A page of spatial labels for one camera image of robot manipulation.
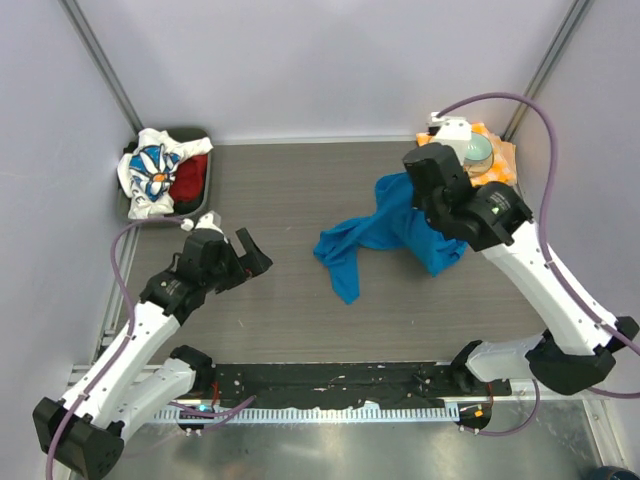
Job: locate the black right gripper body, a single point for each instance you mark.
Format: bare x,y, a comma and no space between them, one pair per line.
429,209

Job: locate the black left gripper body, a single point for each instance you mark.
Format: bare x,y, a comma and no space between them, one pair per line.
228,274

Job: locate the orange checkered cloth napkin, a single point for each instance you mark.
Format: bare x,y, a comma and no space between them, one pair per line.
504,167

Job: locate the cream floral plate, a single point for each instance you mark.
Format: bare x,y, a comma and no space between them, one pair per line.
474,171

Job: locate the light blue ceramic bowl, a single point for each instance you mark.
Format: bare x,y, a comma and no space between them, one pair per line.
479,150

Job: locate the dark grey plastic basket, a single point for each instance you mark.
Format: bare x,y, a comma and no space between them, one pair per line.
180,210

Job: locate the blue t shirt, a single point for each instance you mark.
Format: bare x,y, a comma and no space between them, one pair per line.
395,224

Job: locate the white flower print t shirt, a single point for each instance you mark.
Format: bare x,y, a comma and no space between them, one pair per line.
147,174

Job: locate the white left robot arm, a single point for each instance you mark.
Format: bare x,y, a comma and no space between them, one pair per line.
86,429

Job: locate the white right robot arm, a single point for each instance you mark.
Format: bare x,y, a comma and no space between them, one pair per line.
576,350

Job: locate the red t shirt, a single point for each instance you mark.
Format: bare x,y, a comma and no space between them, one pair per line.
189,183

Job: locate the black t shirt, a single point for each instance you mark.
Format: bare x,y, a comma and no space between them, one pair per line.
130,148

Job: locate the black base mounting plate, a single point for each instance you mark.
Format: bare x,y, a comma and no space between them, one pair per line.
337,386

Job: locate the dark blue round object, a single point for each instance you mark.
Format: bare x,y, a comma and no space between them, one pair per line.
612,473

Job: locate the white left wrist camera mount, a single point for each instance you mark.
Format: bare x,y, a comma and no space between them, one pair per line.
209,221

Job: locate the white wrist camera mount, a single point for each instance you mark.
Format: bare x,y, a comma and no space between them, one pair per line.
209,221
452,131

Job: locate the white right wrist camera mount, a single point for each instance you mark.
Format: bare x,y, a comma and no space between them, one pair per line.
452,131

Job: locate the white slotted cable duct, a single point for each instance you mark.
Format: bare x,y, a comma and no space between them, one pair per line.
368,413

